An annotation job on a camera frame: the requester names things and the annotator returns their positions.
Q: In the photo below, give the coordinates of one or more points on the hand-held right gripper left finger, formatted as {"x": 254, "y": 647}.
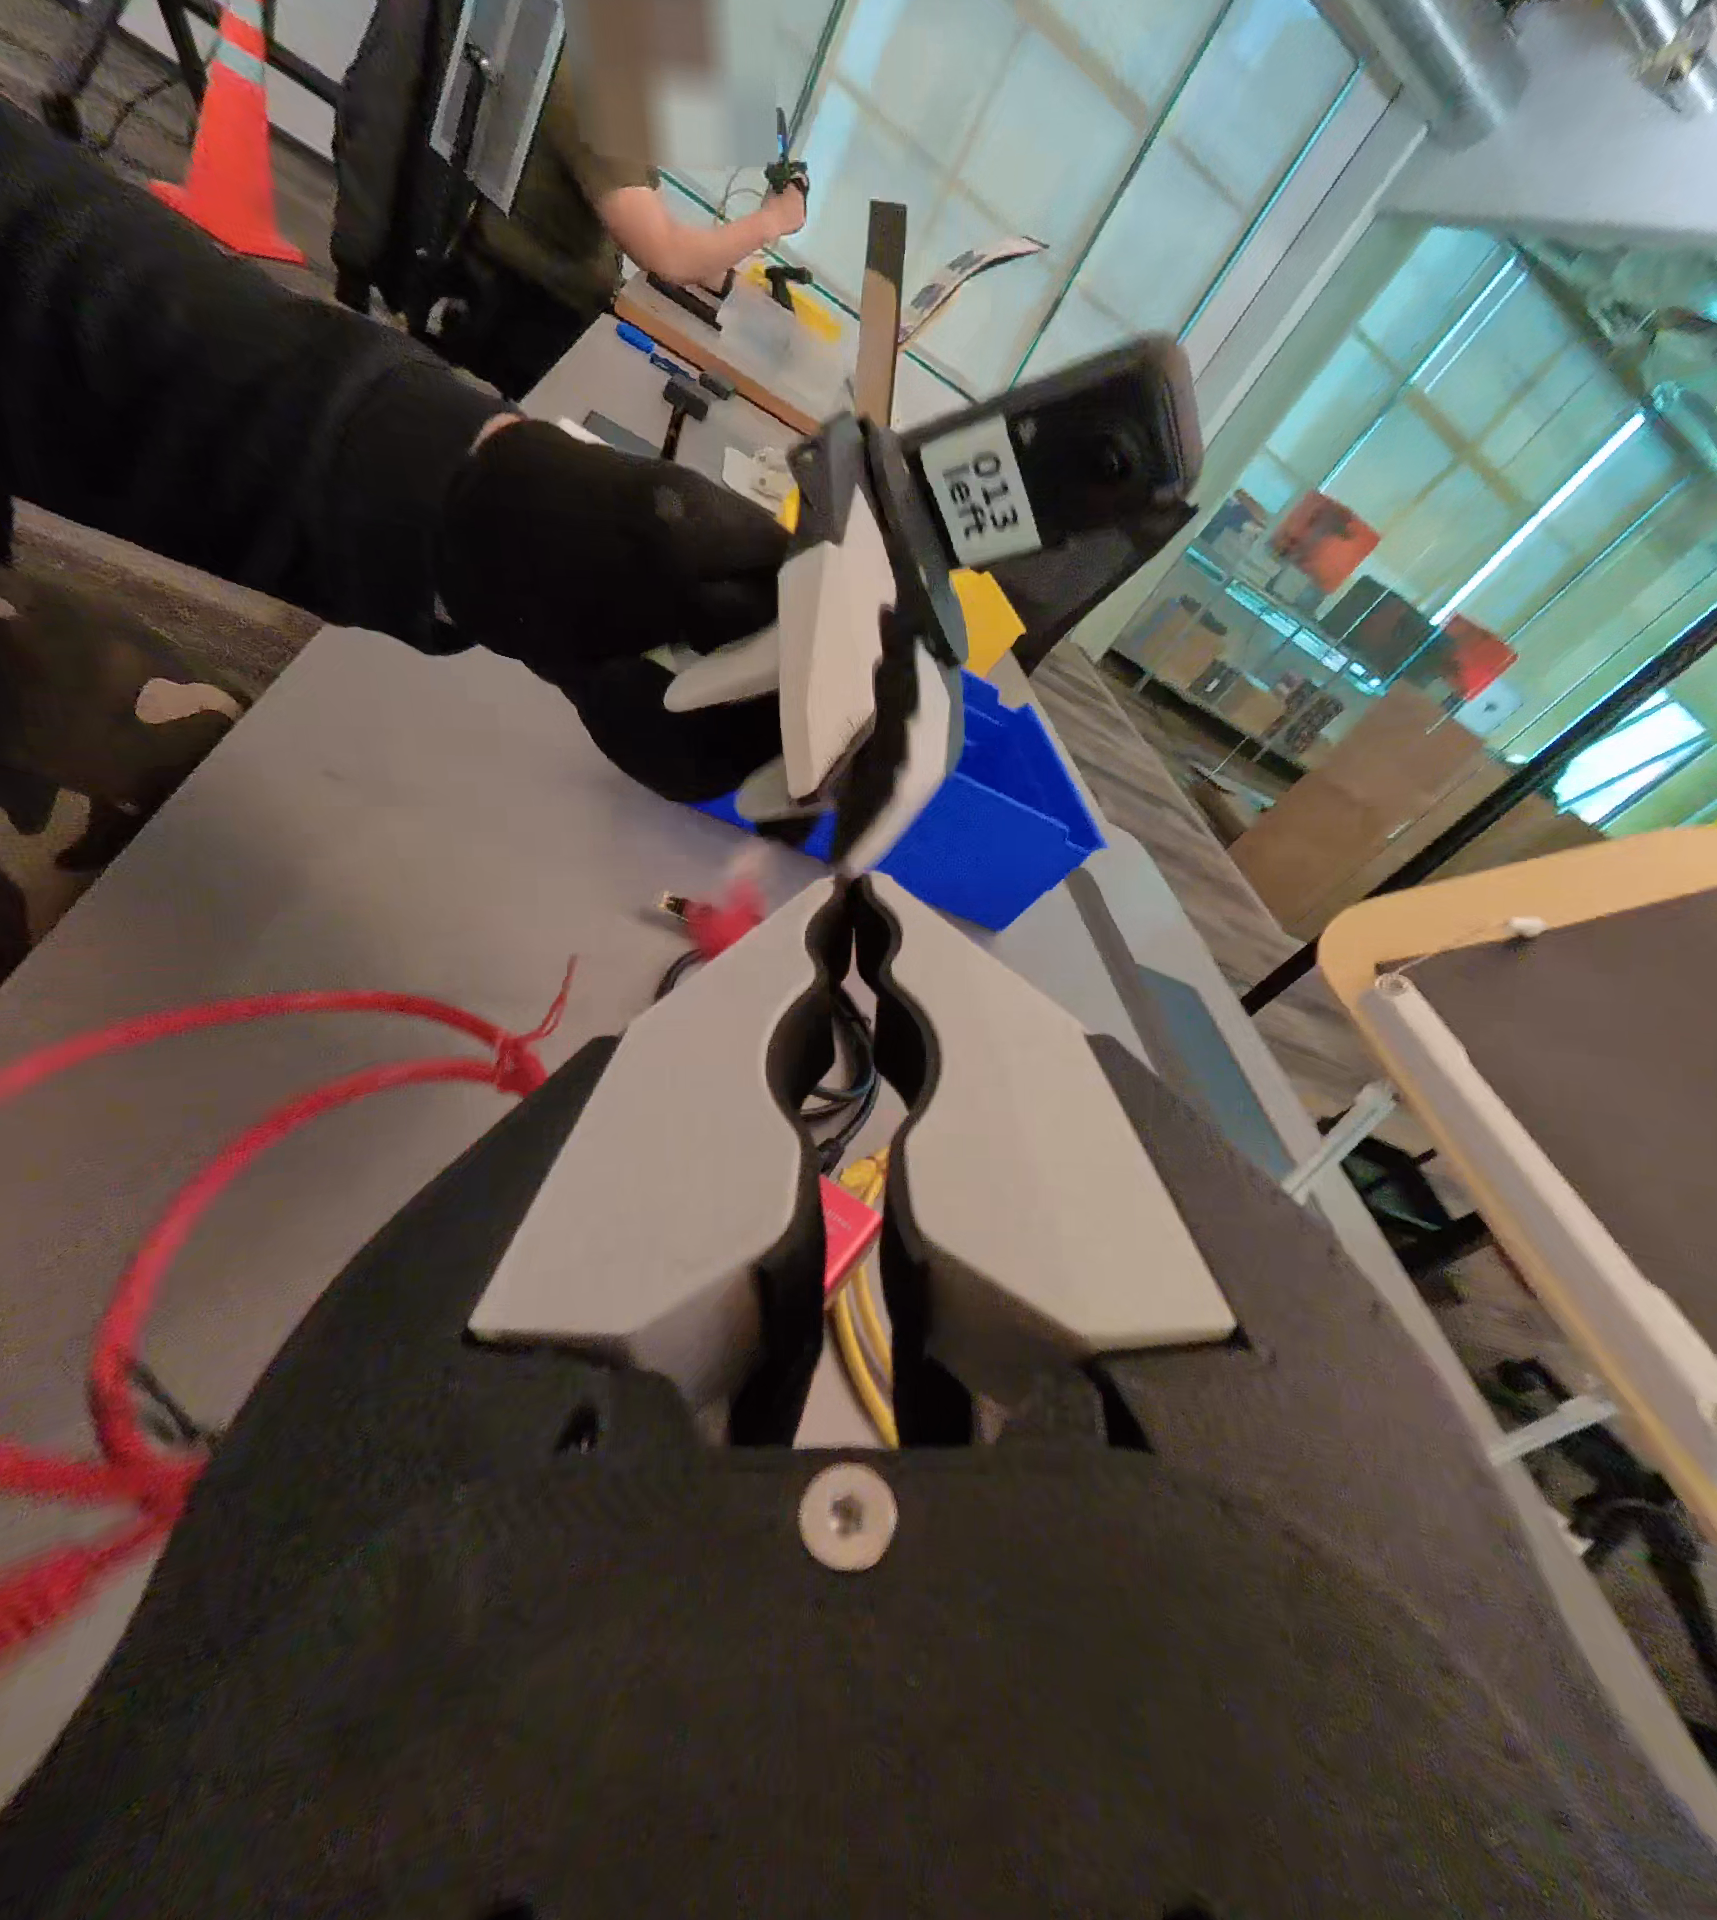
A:
{"x": 648, "y": 1185}

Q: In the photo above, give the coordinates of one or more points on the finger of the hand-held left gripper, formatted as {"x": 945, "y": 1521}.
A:
{"x": 827, "y": 660}
{"x": 926, "y": 742}

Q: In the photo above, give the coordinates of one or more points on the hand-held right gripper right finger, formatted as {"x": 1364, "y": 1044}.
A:
{"x": 1054, "y": 1185}

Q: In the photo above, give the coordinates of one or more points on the blue plastic bin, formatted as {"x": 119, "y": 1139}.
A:
{"x": 994, "y": 840}

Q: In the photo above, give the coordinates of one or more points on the red metal adapter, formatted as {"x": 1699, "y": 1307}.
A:
{"x": 848, "y": 1237}

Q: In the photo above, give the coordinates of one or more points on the person's left forearm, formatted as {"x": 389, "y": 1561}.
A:
{"x": 200, "y": 375}

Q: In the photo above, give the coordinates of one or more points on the printed paper strip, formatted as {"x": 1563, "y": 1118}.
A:
{"x": 972, "y": 270}

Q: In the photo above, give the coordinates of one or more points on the slanted panel stand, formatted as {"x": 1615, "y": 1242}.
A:
{"x": 881, "y": 315}

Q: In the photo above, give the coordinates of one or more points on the wooden task board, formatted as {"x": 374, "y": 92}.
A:
{"x": 783, "y": 393}

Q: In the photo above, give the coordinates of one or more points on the metal shelf with boxes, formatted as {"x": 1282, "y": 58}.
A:
{"x": 1324, "y": 629}

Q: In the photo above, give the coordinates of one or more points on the cardboard box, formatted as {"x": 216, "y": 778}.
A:
{"x": 1399, "y": 811}

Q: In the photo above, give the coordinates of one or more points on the white board stand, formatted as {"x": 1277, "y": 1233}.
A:
{"x": 1548, "y": 1247}

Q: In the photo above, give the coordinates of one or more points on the wood-edged black board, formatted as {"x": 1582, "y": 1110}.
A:
{"x": 1669, "y": 1124}

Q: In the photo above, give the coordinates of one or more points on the person's camouflage trousers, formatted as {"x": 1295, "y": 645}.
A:
{"x": 33, "y": 720}

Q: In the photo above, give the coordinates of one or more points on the orange traffic cone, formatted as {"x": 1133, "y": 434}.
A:
{"x": 232, "y": 149}

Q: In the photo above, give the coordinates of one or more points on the silver ventilation duct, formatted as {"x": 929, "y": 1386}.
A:
{"x": 1429, "y": 62}

